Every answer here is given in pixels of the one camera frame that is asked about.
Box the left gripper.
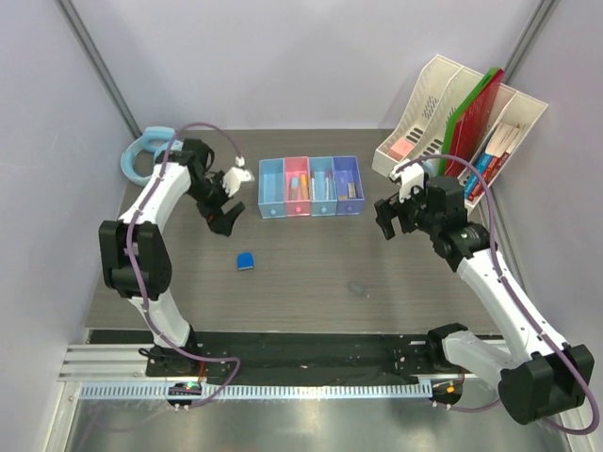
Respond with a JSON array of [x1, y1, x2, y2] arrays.
[[187, 172, 245, 237]]

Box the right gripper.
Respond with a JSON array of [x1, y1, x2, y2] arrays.
[[376, 178, 441, 240]]

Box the blue pencil sharpener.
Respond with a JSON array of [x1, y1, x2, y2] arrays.
[[236, 251, 255, 271]]

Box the blue capped white marker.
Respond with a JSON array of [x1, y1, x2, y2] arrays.
[[289, 176, 300, 202]]

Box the magenta capped white pen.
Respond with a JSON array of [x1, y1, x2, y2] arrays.
[[324, 170, 331, 201]]

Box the brown capped white pen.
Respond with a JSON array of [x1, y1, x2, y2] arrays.
[[311, 171, 318, 202]]

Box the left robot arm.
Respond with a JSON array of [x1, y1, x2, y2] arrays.
[[99, 138, 245, 376]]

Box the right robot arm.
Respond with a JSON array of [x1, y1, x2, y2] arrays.
[[374, 175, 600, 435]]

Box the light blue item in rack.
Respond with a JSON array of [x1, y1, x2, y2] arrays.
[[422, 159, 438, 177]]

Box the purple drawer box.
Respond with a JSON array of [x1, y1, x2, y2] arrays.
[[333, 155, 365, 216]]

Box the pink notepad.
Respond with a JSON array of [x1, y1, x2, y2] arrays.
[[387, 137, 415, 161]]

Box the light blue drawer box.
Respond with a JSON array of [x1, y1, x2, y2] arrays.
[[258, 158, 286, 219]]

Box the teal blue drawer box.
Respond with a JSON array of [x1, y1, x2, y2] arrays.
[[309, 156, 337, 217]]

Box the pink drawer box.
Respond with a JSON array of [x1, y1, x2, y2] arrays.
[[284, 156, 311, 217]]

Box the green board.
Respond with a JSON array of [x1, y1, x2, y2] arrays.
[[440, 67, 504, 161]]

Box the red perforated board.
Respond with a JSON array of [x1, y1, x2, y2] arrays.
[[441, 67, 504, 162]]

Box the light blue headphones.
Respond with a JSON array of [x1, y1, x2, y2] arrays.
[[120, 126, 175, 187]]

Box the books in rack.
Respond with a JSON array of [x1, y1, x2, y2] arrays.
[[461, 121, 524, 205]]

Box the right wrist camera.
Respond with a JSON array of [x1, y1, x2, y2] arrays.
[[388, 160, 426, 202]]

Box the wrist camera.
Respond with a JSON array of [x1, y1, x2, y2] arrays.
[[388, 160, 426, 202], [222, 156, 255, 198]]

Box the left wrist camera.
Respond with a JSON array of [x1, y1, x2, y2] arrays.
[[222, 156, 255, 198]]

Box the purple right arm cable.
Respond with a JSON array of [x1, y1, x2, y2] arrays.
[[393, 153, 600, 434]]

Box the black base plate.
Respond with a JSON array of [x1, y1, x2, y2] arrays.
[[88, 329, 481, 378]]

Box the slotted cable duct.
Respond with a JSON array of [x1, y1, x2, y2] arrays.
[[79, 380, 432, 401]]

